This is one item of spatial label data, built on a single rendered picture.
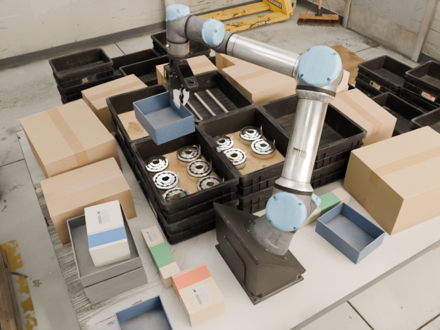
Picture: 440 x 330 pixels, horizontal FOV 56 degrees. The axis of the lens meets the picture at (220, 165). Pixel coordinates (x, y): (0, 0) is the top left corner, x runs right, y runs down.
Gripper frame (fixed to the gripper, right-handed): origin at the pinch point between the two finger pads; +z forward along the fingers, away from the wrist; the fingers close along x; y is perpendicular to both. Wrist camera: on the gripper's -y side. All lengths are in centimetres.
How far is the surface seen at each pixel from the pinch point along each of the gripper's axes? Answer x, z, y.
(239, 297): 4, 43, -56
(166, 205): 16.9, 21.2, -25.4
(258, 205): -22, 37, -26
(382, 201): -59, 27, -53
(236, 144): -27.9, 27.3, 3.0
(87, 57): -5, 58, 185
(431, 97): -182, 45, 17
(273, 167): -25.5, 17.9, -27.1
